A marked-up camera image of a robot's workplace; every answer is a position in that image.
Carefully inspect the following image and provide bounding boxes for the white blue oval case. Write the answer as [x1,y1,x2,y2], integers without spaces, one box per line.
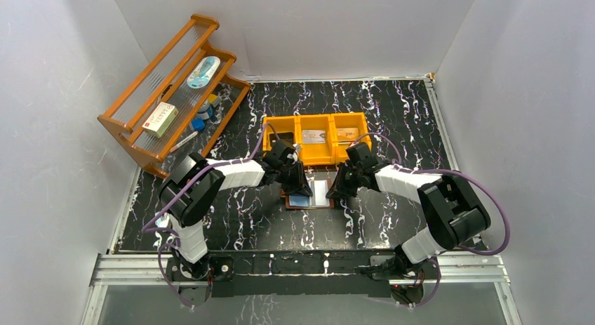
[186,55,220,89]

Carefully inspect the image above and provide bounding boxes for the blue white tape roll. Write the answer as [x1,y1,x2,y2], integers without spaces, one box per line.
[196,100,213,121]

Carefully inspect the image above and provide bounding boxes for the orange wooden shelf rack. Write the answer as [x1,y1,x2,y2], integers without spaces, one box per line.
[98,14,250,178]

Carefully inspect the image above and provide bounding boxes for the yellow left bin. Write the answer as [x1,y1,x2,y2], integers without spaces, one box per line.
[262,116,298,154]

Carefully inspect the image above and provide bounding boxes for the tan card in bin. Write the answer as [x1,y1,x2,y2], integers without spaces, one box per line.
[336,127,361,144]

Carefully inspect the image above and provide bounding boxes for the yellow bin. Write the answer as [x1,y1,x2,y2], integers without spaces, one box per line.
[330,112,368,164]
[262,116,298,154]
[297,114,335,166]

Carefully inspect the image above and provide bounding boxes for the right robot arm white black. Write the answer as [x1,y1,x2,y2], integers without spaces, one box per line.
[326,142,491,279]

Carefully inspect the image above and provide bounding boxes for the orange leather card holder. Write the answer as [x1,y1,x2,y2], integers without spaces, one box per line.
[280,178,336,211]

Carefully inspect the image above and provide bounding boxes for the white red box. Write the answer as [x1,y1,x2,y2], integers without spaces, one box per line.
[142,102,178,138]

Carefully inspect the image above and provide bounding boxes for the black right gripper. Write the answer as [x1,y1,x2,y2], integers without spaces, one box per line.
[326,162,362,199]

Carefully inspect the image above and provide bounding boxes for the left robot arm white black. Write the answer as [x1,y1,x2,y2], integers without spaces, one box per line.
[159,140,312,280]

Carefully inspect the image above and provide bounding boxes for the blue small cube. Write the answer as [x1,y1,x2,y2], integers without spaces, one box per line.
[189,118,206,132]

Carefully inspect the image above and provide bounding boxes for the black card in bin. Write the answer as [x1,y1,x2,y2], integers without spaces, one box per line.
[279,132,295,145]

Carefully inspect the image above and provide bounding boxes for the aluminium frame rail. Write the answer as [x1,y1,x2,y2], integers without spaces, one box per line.
[82,250,521,324]

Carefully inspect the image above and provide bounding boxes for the yellow middle bin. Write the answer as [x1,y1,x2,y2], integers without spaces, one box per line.
[297,114,335,166]

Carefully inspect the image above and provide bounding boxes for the white marker pen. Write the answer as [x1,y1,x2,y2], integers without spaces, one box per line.
[169,131,199,153]

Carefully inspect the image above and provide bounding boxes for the yellow right bin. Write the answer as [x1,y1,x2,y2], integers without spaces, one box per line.
[330,112,368,164]

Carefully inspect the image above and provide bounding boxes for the grey card in bin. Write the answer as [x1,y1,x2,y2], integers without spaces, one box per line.
[302,130,326,145]

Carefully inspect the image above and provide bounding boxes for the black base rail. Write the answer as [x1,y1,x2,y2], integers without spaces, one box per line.
[164,249,439,306]

